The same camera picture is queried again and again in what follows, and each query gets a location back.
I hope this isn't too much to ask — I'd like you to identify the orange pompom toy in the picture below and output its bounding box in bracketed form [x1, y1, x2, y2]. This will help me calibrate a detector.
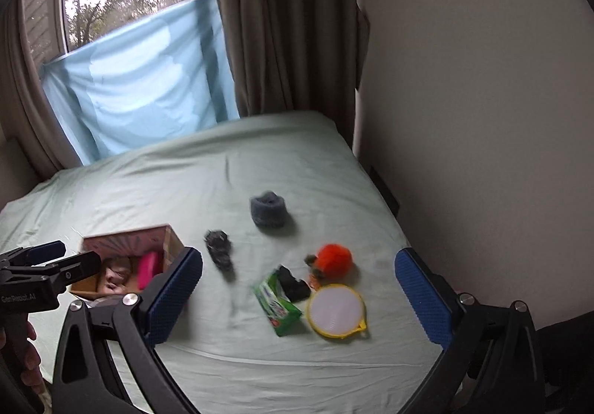
[304, 244, 355, 283]

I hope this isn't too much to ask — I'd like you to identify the yellow round sieve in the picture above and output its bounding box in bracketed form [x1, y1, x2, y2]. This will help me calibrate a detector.
[306, 284, 369, 339]

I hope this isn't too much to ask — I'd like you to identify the dark grey furry toy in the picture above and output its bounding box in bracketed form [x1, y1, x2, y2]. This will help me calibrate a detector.
[205, 230, 234, 275]

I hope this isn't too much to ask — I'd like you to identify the pink soft toy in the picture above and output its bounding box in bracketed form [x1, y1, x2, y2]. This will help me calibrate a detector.
[137, 252, 162, 290]

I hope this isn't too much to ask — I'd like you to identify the black cloth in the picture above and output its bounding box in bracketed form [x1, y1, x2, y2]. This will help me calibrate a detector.
[275, 266, 311, 302]

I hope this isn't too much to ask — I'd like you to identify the brown curtain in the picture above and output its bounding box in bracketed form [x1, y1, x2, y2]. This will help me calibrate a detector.
[206, 0, 371, 150]

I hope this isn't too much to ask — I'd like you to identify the green tissue packet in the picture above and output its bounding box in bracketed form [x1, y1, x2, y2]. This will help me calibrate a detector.
[253, 270, 303, 337]

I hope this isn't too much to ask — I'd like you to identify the light blue cloth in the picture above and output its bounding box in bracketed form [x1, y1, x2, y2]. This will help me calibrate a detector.
[41, 0, 239, 164]

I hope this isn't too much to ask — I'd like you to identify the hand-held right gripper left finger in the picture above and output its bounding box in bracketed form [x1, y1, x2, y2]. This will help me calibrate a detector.
[52, 246, 204, 414]

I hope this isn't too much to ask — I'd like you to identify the person's left hand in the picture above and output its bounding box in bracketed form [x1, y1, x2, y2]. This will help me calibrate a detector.
[0, 320, 43, 395]

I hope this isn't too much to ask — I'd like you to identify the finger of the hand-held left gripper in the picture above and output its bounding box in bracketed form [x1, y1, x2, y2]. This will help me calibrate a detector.
[0, 240, 66, 273]
[44, 252, 102, 292]

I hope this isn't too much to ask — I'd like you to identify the grey-blue fuzzy ball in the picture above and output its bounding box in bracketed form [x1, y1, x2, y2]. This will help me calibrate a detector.
[249, 191, 288, 234]

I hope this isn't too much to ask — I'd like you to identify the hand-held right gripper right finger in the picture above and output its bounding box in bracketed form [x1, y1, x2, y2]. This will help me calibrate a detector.
[394, 248, 541, 414]

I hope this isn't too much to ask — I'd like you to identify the pink cardboard box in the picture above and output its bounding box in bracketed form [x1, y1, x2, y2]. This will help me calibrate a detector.
[69, 224, 185, 301]

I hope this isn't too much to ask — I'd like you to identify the beige plush toy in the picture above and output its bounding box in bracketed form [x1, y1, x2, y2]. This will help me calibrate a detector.
[97, 256, 140, 293]

